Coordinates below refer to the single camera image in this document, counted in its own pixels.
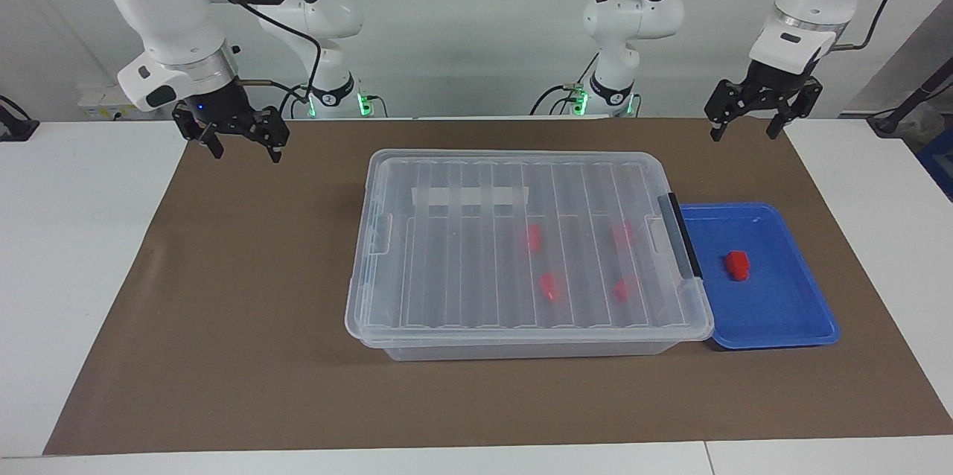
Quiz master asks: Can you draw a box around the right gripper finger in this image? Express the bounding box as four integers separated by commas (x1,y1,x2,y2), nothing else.
249,106,291,164
172,103,225,160

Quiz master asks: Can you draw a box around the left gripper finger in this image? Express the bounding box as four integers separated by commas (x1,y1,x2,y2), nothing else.
704,78,753,143
766,76,825,141

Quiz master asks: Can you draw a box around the clear plastic box lid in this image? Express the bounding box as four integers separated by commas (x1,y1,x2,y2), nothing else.
345,150,715,348

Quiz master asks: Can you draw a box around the blue plastic tray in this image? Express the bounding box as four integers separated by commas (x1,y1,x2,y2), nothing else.
679,202,842,351

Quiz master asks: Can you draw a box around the clear plastic storage box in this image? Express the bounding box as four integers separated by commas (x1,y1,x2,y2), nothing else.
361,150,704,363

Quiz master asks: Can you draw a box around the black stand pole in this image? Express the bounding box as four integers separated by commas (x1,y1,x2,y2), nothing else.
867,58,953,137

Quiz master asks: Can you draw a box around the grey crumpled bag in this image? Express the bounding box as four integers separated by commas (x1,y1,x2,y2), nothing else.
902,101,945,137

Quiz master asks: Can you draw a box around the blue crate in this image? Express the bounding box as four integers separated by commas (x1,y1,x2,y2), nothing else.
917,138,953,202

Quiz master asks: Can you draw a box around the brown table mat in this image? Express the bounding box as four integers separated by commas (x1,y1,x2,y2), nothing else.
43,118,953,456

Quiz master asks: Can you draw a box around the black base cable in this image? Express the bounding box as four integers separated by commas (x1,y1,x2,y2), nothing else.
277,83,313,121
530,83,589,117

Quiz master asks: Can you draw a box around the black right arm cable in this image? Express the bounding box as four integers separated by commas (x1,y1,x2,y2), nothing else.
195,0,323,100

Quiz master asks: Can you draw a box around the white wall socket box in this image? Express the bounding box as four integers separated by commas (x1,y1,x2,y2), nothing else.
78,84,135,121

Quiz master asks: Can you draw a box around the black box latch handle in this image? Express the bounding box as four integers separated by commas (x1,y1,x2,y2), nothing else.
658,193,704,280

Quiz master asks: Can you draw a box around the black clamp with cable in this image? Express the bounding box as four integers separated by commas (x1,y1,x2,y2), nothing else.
0,94,39,142

